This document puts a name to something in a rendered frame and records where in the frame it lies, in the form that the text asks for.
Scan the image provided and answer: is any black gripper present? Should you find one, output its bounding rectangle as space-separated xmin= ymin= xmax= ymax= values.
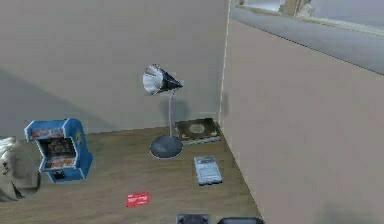
xmin=175 ymin=213 xmax=212 ymax=224

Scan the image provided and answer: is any red card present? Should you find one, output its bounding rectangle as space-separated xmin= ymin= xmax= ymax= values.
xmin=125 ymin=191 xmax=152 ymax=208

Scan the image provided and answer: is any grey desk lamp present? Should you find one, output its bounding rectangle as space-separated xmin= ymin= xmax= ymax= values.
xmin=142 ymin=63 xmax=185 ymax=161

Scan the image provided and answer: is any blue arcade cabinet toy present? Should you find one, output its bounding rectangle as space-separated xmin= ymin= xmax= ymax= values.
xmin=23 ymin=117 xmax=95 ymax=184

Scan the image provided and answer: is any pale crumpled cloth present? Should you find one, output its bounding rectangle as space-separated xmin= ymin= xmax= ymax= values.
xmin=0 ymin=136 xmax=43 ymax=203

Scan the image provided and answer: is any window with grey frame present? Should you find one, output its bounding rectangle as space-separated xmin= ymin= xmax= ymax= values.
xmin=229 ymin=0 xmax=384 ymax=77

